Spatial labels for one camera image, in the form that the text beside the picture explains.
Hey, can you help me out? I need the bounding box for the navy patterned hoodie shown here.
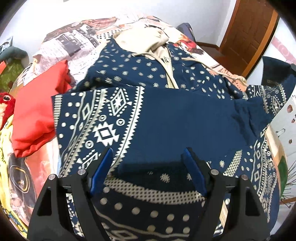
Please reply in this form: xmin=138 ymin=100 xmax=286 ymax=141
xmin=52 ymin=37 xmax=295 ymax=240

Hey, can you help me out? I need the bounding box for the yellow cartoon cloth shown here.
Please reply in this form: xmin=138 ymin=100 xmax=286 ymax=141
xmin=1 ymin=116 xmax=30 ymax=238

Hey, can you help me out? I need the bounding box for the red folded garment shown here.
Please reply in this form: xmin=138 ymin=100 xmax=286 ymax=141
xmin=11 ymin=60 xmax=71 ymax=158

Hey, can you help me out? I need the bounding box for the red plush toy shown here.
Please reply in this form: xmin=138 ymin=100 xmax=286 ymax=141
xmin=0 ymin=92 xmax=16 ymax=130

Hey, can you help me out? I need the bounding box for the green patterned box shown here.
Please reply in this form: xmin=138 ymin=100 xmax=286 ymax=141
xmin=0 ymin=37 xmax=30 ymax=93

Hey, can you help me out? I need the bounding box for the printed newspaper bedsheet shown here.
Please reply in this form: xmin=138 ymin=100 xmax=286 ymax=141
xmin=0 ymin=15 xmax=289 ymax=235

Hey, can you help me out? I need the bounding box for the brown wooden door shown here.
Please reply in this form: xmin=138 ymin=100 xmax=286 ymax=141
xmin=219 ymin=1 xmax=278 ymax=77

